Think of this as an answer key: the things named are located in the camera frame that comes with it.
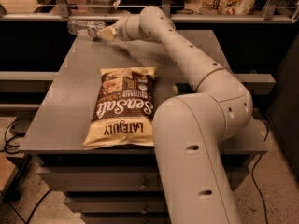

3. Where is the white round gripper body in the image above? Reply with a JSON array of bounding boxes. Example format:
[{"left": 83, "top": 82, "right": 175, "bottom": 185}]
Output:
[{"left": 115, "top": 18, "right": 128, "bottom": 41}]

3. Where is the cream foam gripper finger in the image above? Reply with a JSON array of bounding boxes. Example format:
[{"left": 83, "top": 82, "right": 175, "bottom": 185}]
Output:
[{"left": 97, "top": 26, "right": 117, "bottom": 41}]

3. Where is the black floor cables left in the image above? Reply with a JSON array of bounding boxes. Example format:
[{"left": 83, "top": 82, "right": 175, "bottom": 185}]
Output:
[{"left": 0, "top": 109, "right": 39, "bottom": 156}]

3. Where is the green yellow sponge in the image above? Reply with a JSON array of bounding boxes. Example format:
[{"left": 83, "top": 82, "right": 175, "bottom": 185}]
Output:
[{"left": 173, "top": 85, "right": 178, "bottom": 95}]

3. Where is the clear plastic water bottle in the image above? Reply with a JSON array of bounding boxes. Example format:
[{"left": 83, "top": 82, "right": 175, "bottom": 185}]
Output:
[{"left": 67, "top": 20, "right": 107, "bottom": 38}]

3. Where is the grey drawer cabinet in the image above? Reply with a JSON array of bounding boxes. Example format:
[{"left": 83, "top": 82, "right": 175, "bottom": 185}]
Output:
[{"left": 18, "top": 29, "right": 269, "bottom": 224}]

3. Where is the brown sea salt chip bag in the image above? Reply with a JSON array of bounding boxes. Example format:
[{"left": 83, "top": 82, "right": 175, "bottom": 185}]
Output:
[{"left": 83, "top": 67, "right": 157, "bottom": 149}]

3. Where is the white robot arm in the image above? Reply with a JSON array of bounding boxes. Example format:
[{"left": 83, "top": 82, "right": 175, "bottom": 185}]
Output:
[{"left": 99, "top": 7, "right": 253, "bottom": 224}]

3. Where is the black floor cable right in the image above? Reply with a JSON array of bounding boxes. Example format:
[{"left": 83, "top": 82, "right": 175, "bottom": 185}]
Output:
[{"left": 250, "top": 119, "right": 270, "bottom": 224}]

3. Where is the metal shelf railing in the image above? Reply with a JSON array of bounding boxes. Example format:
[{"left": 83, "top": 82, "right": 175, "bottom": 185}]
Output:
[{"left": 0, "top": 0, "right": 299, "bottom": 23}]

